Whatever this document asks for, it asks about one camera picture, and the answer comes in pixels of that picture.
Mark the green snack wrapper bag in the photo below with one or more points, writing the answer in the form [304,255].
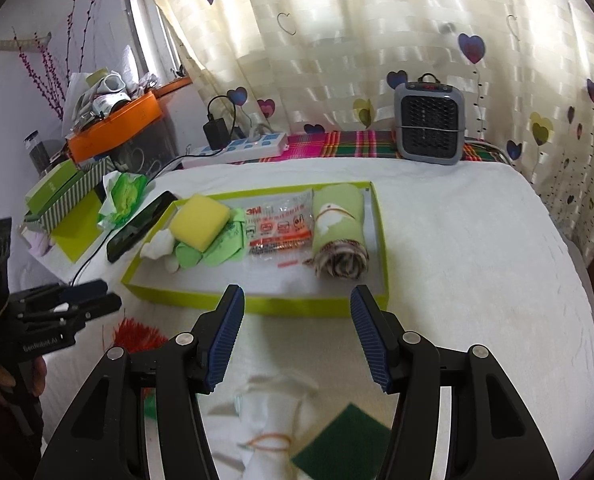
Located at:
[124,193]

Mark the white blue power strip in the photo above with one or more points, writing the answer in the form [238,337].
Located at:
[241,150]

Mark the black power adapter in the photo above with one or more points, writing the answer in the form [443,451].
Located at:
[216,131]

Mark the green towel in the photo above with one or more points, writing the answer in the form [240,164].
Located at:
[338,245]

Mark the grey portable heater fan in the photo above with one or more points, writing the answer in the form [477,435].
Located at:
[430,121]

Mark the lime green box lid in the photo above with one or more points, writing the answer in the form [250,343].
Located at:
[79,229]

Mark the dark glass jar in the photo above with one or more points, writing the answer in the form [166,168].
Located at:
[37,152]

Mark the black smartphone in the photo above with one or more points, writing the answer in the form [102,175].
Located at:
[138,226]

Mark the yellow green scouring sponge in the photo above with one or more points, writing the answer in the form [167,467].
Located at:
[351,446]

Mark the pink plaid cloth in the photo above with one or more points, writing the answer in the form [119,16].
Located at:
[339,144]

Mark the red tassel chinese knot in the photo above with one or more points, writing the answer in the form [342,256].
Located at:
[134,336]

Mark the light green cleaning cloth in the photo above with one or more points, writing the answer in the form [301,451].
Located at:
[229,245]

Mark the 3M clear plastic packet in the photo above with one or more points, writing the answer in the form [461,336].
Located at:
[279,228]

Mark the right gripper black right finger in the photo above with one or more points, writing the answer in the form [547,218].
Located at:
[492,434]

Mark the cream heart pattern curtain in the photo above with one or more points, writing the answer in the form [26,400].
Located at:
[524,67]

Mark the green striped gift box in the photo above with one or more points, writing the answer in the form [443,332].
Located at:
[67,197]

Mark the orange plastic basin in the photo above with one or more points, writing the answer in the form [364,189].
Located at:
[111,132]

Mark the pink flower branches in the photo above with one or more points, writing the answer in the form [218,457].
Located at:
[41,64]

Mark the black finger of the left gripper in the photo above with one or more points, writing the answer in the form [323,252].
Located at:
[60,293]
[68,318]

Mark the lime green shallow box tray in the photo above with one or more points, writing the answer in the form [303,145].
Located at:
[269,290]

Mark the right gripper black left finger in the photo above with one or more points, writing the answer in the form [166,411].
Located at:
[102,435]

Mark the person's left hand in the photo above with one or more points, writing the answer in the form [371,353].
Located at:
[39,373]

